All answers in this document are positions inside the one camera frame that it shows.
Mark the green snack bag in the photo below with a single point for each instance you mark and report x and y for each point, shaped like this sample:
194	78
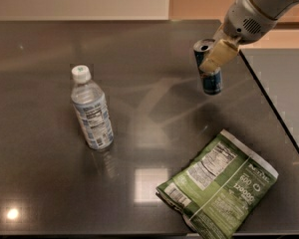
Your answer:
220	187

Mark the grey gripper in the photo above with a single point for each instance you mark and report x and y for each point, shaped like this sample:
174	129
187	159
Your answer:
244	21

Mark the blue silver redbull can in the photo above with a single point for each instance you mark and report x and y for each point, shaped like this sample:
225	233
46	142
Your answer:
211	78

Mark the grey side table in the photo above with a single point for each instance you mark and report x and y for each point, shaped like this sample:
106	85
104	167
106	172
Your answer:
278	73

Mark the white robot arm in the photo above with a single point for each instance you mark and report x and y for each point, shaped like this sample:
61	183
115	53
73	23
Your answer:
274	8

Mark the clear plastic water bottle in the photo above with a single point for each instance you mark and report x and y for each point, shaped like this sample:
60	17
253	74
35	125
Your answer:
91	108

